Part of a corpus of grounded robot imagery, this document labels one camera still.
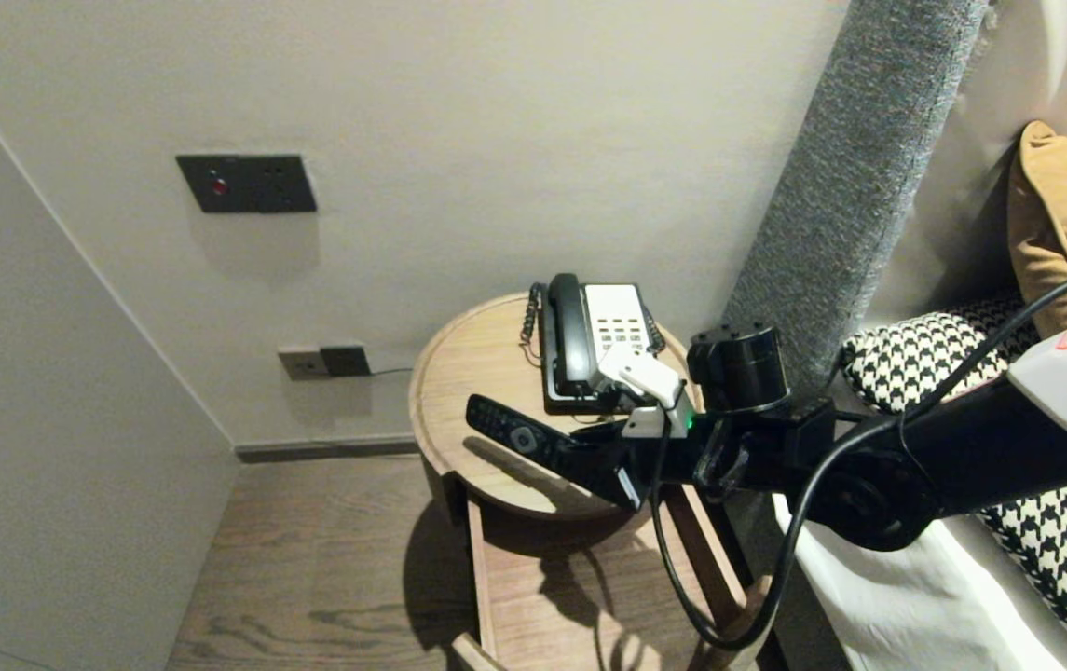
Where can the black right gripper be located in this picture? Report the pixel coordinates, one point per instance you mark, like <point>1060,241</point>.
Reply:
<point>673,461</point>

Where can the black TV remote control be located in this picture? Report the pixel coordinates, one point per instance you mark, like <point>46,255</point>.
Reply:
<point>514,433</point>

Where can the curved wooden table drawer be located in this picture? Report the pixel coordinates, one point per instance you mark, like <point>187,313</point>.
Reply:
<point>542,596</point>

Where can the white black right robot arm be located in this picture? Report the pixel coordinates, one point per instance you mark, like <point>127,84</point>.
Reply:
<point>962,447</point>

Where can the black telephone handset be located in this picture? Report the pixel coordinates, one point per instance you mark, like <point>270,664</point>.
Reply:
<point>570,335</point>

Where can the black and white desk telephone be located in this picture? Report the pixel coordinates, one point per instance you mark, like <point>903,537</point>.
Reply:
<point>612,308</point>

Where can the round wooden side table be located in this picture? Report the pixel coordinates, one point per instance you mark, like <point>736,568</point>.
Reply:
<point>477,373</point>

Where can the white bed sheet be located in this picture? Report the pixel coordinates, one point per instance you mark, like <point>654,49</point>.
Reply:
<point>887,606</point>

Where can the black white houndstooth pillow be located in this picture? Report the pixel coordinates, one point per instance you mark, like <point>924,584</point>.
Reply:
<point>924,359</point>

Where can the grey upholstered bed headboard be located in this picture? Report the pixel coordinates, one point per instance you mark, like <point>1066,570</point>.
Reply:
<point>850,186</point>

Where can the white bed pillow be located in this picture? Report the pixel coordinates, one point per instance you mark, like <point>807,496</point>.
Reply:
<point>1027,65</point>

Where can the black white wrist camera unit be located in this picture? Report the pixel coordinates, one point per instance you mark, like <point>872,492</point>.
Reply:
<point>738,368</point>

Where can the dark grey wall socket plate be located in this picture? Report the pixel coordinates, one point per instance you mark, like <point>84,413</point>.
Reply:
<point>347,362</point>

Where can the wall skirting board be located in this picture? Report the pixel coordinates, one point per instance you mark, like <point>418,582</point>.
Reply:
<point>328,452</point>

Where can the dark wall switch panel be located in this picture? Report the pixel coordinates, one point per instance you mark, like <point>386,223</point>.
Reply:
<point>249,184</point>

